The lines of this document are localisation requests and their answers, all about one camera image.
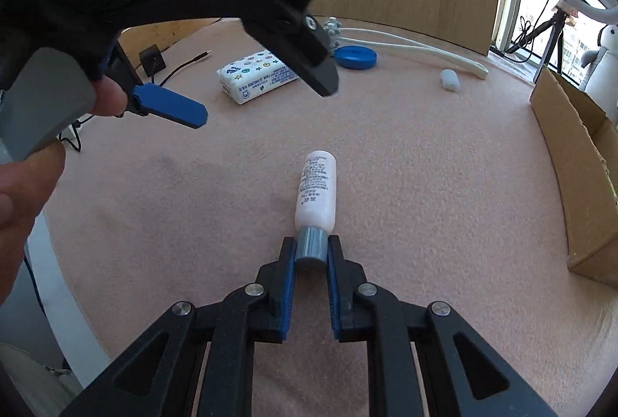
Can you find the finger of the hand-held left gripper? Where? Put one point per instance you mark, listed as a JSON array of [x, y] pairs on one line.
[[299, 54], [169, 105]]

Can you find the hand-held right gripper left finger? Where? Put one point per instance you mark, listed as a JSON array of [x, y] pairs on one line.
[[289, 286]]

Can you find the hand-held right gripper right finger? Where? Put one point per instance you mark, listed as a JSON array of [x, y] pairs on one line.
[[333, 291]]

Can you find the white massage stick grey balls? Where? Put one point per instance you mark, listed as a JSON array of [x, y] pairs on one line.
[[332, 29]]

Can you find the white patterned tissue pack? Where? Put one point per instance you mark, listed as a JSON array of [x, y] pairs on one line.
[[251, 76]]

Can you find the blue round case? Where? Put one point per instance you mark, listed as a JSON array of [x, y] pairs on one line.
[[356, 57]]

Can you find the white bottle grey cap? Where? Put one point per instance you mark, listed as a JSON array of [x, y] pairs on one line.
[[316, 195]]

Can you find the cardboard box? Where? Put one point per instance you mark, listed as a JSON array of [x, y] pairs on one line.
[[565, 166]]

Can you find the person's left hand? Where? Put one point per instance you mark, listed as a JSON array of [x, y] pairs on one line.
[[29, 195]]

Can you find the black power adapter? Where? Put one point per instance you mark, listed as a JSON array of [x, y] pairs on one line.
[[152, 59]]

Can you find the low wooden board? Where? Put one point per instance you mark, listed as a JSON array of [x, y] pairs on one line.
[[164, 30]]

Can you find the small white plastic piece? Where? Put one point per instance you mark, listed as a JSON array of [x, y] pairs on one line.
[[449, 80]]

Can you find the black tripod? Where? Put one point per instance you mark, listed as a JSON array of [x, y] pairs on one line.
[[550, 45]]

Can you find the small penguin plush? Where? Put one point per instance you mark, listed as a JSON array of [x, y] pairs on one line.
[[603, 59]]

